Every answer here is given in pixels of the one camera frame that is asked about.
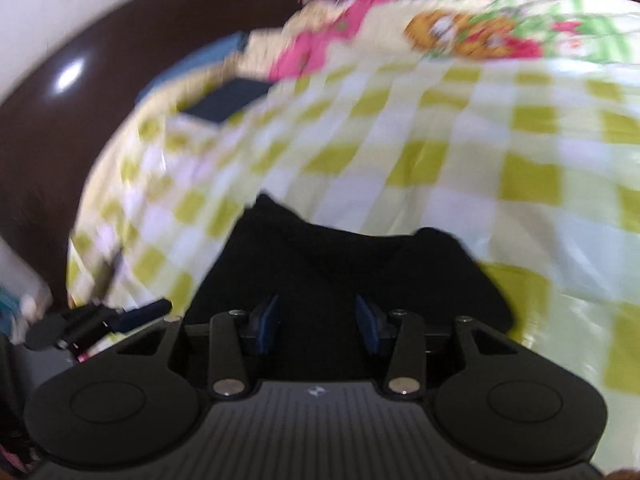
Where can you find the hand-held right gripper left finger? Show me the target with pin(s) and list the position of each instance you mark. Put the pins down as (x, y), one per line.
(265, 322)

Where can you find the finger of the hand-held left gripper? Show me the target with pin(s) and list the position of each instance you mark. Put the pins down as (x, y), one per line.
(142, 312)

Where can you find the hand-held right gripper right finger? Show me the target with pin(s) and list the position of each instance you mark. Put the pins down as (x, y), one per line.
(370, 322)

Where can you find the black pants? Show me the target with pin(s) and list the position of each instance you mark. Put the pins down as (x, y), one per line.
(325, 270)

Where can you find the yellow-green checked bed sheet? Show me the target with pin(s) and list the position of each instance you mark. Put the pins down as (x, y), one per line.
(450, 160)

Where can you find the dark brown headboard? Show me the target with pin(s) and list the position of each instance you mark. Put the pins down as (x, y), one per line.
(75, 135)

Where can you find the dark blue flat box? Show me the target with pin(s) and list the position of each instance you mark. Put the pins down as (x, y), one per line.
(225, 101)

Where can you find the blue pillow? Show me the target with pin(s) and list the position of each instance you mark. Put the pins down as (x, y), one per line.
(200, 60)

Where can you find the cartoon printed blanket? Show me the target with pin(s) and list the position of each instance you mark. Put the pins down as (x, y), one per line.
(475, 25)

